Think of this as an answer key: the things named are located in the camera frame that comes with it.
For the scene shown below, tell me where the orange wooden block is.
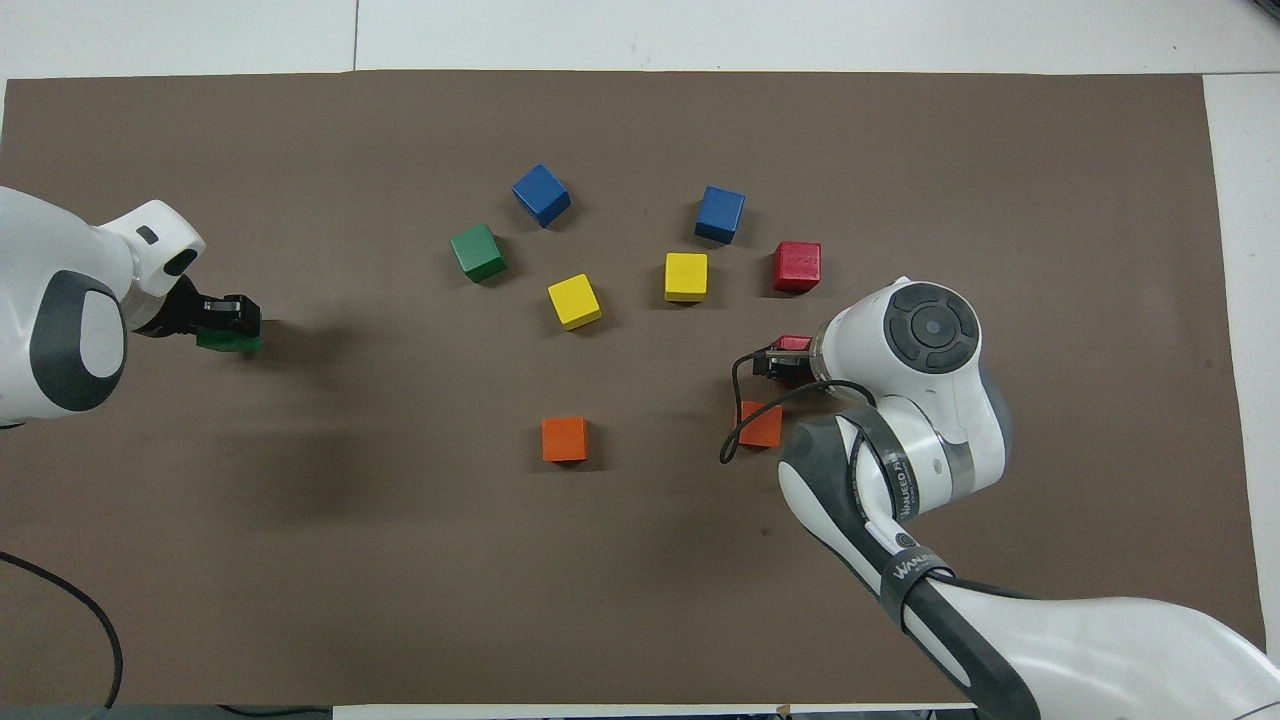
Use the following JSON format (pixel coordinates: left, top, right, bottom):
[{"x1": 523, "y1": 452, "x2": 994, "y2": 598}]
[
  {"x1": 737, "y1": 400, "x2": 784, "y2": 450},
  {"x1": 541, "y1": 416, "x2": 590, "y2": 464}
]

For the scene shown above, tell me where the red wooden block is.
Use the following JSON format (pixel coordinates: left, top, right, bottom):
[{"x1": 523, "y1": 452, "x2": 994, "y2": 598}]
[
  {"x1": 770, "y1": 335, "x2": 816, "y2": 388},
  {"x1": 772, "y1": 241, "x2": 823, "y2": 295}
]

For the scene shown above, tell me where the brown table mat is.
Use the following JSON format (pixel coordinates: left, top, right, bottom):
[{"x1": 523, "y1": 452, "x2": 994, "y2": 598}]
[{"x1": 0, "y1": 70, "x2": 1271, "y2": 706}]

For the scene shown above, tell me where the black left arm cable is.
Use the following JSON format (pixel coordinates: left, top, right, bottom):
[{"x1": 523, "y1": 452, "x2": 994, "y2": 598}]
[{"x1": 0, "y1": 550, "x2": 124, "y2": 711}]

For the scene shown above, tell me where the blue wooden block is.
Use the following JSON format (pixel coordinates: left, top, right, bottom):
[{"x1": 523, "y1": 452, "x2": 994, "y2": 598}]
[
  {"x1": 512, "y1": 163, "x2": 572, "y2": 229},
  {"x1": 695, "y1": 185, "x2": 746, "y2": 246}
]

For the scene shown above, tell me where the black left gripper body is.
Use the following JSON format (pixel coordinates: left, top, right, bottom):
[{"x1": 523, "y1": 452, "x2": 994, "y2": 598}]
[{"x1": 148, "y1": 275, "x2": 216, "y2": 339}]

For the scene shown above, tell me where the green wooden block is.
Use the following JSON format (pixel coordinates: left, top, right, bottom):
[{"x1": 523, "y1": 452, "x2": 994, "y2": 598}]
[
  {"x1": 196, "y1": 322, "x2": 264, "y2": 354},
  {"x1": 449, "y1": 223, "x2": 509, "y2": 284}
]

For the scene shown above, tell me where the yellow wooden block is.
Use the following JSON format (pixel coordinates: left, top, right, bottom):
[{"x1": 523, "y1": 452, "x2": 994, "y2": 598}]
[
  {"x1": 664, "y1": 252, "x2": 709, "y2": 304},
  {"x1": 547, "y1": 273, "x2": 604, "y2": 332}
]

